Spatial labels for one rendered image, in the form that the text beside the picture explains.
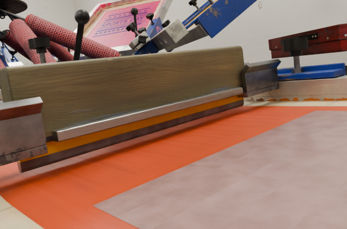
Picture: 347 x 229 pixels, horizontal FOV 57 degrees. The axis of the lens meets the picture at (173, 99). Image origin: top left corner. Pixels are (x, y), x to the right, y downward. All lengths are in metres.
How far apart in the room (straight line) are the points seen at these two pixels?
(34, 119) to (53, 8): 4.66
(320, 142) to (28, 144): 0.26
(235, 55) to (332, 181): 0.33
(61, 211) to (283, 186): 0.15
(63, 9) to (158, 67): 4.63
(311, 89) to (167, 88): 0.26
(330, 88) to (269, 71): 0.10
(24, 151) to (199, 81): 0.25
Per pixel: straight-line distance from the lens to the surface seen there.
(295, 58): 0.60
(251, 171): 0.25
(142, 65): 0.39
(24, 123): 0.31
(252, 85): 0.53
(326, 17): 2.44
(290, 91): 0.59
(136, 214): 0.21
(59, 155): 0.35
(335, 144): 0.31
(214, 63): 0.48
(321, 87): 0.56
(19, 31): 1.00
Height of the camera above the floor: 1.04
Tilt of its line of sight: 6 degrees down
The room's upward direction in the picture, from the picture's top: 8 degrees counter-clockwise
